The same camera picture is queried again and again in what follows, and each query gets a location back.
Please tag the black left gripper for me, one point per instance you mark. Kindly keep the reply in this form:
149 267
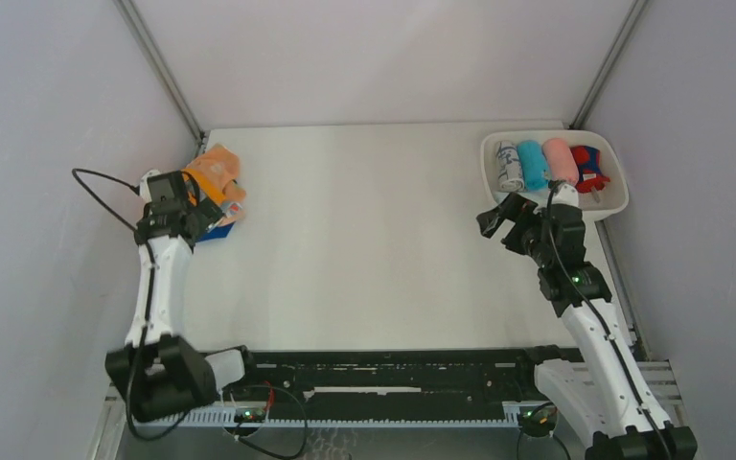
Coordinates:
206 213

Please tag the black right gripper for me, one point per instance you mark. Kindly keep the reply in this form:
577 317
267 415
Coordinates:
490 221

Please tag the red blue rolled towel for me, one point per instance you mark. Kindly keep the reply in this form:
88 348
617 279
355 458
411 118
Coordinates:
591 177

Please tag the left corner aluminium post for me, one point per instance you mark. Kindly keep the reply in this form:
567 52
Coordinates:
160 68

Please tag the cyan rolled towel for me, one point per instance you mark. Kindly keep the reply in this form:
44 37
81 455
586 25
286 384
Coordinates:
535 170

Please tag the white plastic basket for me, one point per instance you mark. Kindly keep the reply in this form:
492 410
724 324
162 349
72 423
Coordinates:
596 205

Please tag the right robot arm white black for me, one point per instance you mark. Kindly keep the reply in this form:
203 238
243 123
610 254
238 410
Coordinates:
617 415

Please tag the right corner aluminium post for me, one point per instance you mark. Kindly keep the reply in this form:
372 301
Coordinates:
616 50

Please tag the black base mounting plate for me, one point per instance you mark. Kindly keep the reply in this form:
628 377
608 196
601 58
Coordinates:
427 386

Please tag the pink rolled towel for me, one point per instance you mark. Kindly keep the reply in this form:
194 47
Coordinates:
560 161

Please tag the peach patterned towel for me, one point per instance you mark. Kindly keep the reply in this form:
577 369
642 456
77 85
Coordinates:
223 166

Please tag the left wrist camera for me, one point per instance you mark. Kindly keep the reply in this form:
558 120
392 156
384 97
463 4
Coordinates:
155 186

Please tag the white patterned rolled towel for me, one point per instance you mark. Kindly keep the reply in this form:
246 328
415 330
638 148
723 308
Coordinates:
510 177

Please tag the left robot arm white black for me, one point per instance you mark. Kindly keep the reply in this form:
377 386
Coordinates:
160 373

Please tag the orange towel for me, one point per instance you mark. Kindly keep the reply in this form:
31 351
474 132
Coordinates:
202 187

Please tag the corner aluminium post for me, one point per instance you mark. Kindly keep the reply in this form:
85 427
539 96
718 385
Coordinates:
160 68
616 50

